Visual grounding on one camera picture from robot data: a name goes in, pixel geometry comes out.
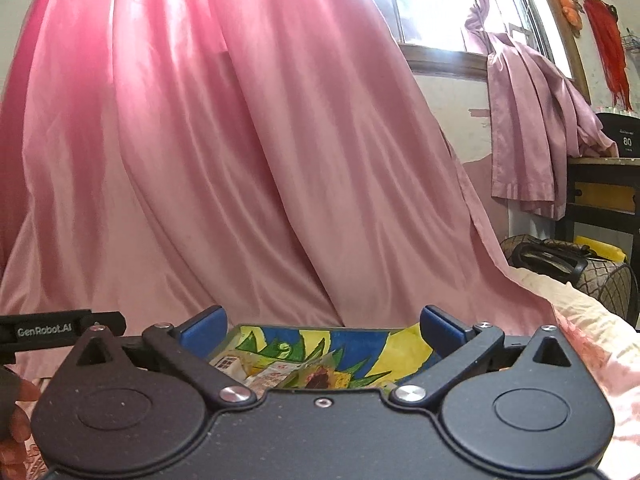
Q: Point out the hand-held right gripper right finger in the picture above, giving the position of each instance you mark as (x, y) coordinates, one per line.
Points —
(441, 332)

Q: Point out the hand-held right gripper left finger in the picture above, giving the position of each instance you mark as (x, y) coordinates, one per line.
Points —
(202, 332)

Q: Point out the pale orange snack packet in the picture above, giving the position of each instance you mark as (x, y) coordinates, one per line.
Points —
(229, 362)

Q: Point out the grey tray with cartoon lining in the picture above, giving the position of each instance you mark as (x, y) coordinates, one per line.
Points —
(365, 352)

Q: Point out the white red print snack packet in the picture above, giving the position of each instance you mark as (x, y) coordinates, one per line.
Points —
(272, 375)

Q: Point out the person's left hand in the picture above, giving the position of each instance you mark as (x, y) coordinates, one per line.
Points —
(12, 420)

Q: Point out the yellow plastic item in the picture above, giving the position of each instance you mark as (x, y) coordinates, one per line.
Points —
(600, 247)

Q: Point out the large pink curtain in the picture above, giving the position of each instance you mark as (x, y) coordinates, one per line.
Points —
(225, 135)

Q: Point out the dark wooden desk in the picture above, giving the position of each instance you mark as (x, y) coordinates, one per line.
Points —
(600, 190)

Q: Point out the lilac tied curtain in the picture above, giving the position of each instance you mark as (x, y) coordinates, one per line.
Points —
(530, 125)

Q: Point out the black box with white label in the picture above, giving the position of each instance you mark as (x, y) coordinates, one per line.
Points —
(620, 135)

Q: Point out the red hanging decoration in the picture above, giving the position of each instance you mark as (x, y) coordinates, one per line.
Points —
(607, 45)

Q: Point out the orange hanging decoration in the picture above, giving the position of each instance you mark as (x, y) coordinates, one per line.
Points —
(570, 10)

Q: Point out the window with wooden frame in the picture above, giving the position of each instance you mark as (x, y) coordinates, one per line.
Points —
(440, 5)

